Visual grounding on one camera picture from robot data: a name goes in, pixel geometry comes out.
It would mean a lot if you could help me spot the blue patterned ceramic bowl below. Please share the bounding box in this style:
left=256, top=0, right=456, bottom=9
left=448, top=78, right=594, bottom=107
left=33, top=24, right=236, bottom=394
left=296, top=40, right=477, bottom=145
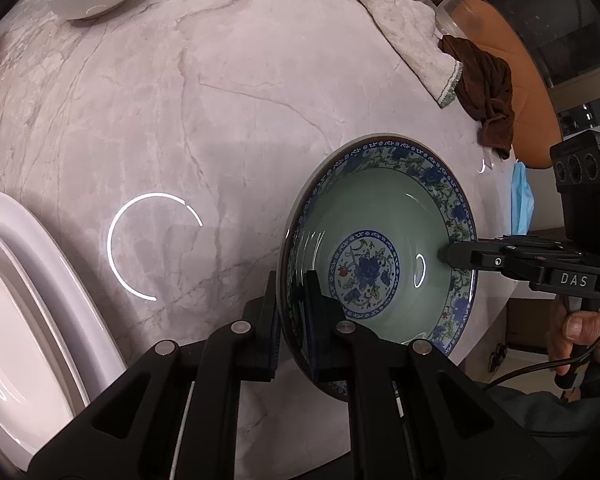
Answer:
left=278, top=134, right=478, bottom=401

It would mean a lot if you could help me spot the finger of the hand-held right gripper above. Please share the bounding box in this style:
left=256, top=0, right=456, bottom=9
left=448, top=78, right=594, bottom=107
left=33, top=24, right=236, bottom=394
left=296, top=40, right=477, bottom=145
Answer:
left=500, top=234, right=582, bottom=253
left=439, top=240, right=548, bottom=285

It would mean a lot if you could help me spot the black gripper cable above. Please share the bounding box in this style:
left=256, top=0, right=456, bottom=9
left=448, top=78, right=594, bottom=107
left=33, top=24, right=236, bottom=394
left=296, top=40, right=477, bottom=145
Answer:
left=477, top=305, right=600, bottom=392

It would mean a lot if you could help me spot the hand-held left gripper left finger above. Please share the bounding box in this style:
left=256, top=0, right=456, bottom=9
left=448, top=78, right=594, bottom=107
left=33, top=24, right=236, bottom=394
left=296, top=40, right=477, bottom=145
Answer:
left=27, top=270, right=283, bottom=480

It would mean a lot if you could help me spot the brown cloth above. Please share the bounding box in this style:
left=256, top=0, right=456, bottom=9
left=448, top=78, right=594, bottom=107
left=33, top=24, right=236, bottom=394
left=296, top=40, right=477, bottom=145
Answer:
left=439, top=35, right=516, bottom=161

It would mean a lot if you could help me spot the person's dark clothing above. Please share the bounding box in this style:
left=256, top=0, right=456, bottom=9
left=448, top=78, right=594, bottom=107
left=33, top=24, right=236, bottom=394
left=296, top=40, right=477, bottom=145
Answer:
left=480, top=360, right=600, bottom=480

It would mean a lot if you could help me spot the dark glass door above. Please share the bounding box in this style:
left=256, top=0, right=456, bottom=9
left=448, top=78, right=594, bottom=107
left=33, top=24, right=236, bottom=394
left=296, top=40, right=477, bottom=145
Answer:
left=480, top=0, right=600, bottom=136

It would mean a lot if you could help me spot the blue face mask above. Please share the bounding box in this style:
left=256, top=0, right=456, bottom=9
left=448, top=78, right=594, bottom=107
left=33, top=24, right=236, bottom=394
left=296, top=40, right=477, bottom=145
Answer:
left=509, top=161, right=536, bottom=235

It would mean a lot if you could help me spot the person's right hand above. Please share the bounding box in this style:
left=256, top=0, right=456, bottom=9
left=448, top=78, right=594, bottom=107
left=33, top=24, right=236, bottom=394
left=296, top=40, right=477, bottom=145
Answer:
left=547, top=297, right=600, bottom=377

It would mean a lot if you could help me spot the clear glass cup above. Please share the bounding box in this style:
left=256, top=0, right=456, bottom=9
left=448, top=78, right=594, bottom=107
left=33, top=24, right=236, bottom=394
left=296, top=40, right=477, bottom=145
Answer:
left=435, top=0, right=473, bottom=36

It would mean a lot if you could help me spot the deep white plate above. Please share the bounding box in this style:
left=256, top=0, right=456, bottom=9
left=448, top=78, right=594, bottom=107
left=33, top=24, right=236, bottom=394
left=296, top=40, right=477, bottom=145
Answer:
left=0, top=224, right=91, bottom=456

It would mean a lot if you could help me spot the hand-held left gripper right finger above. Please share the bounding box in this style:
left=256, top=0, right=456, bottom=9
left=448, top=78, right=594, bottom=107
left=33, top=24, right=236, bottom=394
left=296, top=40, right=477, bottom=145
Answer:
left=302, top=269, right=546, bottom=480

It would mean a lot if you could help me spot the white towel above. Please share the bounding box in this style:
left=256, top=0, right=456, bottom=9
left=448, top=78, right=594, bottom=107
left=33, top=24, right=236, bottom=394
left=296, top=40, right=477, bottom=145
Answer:
left=322, top=0, right=463, bottom=108

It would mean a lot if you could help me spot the large white plate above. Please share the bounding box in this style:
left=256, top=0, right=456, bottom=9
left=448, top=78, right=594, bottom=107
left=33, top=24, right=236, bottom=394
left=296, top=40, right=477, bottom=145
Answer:
left=0, top=189, right=127, bottom=471

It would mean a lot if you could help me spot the small white plate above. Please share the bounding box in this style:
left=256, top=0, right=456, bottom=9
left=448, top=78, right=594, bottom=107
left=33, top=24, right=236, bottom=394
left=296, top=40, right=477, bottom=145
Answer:
left=0, top=252, right=76, bottom=461

